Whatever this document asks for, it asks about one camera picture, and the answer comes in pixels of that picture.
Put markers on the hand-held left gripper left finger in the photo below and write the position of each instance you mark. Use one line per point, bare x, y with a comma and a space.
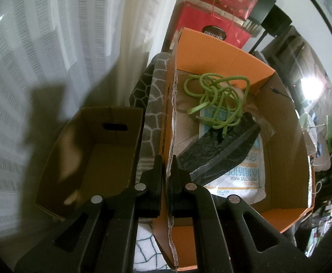
151, 182

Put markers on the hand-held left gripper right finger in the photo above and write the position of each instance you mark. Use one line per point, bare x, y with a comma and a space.
177, 182

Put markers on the black mesh pack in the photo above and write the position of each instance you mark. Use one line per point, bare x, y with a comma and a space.
211, 153

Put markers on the white blue face mask pack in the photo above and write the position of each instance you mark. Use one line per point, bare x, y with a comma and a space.
239, 182

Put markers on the orange cardboard box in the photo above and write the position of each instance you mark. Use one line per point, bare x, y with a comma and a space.
282, 153

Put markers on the brown cardboard box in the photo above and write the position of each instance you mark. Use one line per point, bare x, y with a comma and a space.
103, 165

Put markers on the grey white patterned blanket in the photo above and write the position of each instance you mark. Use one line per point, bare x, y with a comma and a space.
151, 102

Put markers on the red collection gift bag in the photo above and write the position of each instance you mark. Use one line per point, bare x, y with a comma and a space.
194, 20

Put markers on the bright lamp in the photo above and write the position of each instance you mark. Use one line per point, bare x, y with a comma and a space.
310, 88

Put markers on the white striped curtain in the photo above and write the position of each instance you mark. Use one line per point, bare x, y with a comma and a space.
55, 34

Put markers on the brown sofa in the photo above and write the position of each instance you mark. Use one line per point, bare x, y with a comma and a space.
302, 54

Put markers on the black speaker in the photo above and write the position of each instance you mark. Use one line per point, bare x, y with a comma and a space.
278, 21
264, 7

